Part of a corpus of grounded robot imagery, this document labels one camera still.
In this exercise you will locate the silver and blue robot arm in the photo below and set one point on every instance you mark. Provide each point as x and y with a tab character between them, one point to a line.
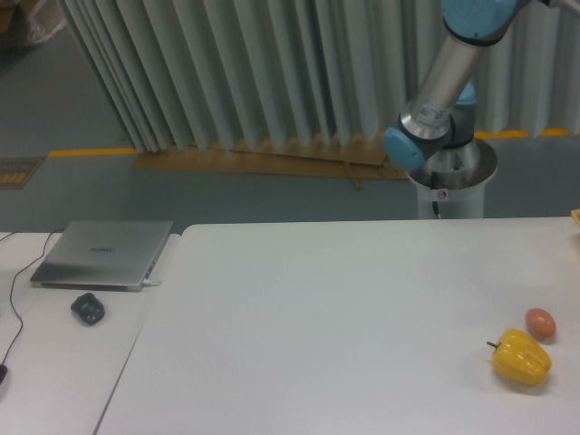
446	86

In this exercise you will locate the yellow bell pepper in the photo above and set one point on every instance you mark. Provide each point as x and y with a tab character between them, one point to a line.
519	358

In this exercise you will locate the flat brown cardboard sheet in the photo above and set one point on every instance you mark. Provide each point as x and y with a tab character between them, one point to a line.
355	160

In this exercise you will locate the white usb plug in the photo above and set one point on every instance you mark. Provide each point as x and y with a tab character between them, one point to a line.
148	283

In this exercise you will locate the pale green folding curtain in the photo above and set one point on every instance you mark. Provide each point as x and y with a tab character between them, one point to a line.
223	72

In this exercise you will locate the silver laptop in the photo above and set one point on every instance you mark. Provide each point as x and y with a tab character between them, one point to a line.
104	254

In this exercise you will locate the small black tray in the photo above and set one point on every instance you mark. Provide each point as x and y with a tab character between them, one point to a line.
88	309

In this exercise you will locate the brown egg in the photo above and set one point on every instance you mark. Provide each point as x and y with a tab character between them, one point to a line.
540	324

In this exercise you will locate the wooden board edge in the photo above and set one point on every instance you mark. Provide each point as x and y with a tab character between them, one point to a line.
575	215

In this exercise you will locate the black device at edge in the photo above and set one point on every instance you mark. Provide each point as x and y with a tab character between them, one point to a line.
3	372

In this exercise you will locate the cardboard boxes in corner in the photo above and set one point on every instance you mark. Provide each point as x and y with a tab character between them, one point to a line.
29	23

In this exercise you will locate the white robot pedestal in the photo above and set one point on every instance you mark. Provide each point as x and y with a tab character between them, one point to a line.
455	194

